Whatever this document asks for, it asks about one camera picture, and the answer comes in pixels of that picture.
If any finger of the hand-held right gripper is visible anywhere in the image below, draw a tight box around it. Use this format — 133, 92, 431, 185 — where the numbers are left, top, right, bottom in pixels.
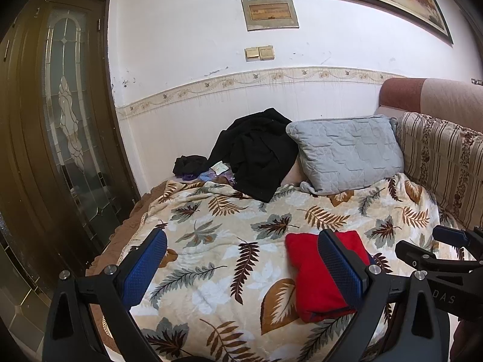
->
395, 239, 483, 273
432, 225, 483, 252

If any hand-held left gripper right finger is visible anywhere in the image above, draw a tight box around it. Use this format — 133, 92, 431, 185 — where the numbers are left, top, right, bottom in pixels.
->
317, 229, 452, 362

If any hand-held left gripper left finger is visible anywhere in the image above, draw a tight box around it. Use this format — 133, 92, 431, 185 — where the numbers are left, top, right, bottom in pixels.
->
41, 228, 168, 362

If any red and blue knit sweater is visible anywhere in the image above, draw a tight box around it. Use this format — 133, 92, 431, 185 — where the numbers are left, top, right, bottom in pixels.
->
285, 230, 375, 323

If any brown frilled bed cover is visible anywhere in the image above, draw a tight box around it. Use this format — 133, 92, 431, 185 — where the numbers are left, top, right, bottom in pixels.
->
85, 181, 168, 351

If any striped floral sofa cushion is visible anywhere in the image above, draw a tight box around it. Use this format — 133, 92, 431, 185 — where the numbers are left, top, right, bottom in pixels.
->
396, 111, 483, 231

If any leaf print blanket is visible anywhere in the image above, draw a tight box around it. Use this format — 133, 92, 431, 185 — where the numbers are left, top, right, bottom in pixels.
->
104, 173, 477, 362

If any beige cushion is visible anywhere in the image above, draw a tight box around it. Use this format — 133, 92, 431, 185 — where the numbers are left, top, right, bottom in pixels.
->
280, 161, 307, 188

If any small dark cloth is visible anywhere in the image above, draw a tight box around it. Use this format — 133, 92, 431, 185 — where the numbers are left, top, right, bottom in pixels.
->
173, 154, 210, 178

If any purple cloth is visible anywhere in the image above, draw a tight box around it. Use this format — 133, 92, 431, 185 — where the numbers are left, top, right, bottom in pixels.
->
181, 169, 235, 186

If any grey quilted pillow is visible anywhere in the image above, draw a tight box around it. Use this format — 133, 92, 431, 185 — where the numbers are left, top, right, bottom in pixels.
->
286, 115, 405, 196

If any black garment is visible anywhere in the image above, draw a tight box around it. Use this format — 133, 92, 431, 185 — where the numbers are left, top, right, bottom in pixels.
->
207, 108, 300, 203

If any red-brown sofa backrest cover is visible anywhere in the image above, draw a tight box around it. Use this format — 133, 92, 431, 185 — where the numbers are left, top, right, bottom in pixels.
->
378, 78, 483, 133

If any wooden door with glass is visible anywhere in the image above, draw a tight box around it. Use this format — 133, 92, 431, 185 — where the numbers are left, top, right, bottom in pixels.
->
0, 0, 141, 362

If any framed wall plaque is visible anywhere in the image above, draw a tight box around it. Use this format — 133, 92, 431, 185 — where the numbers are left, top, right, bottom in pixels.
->
241, 0, 300, 32

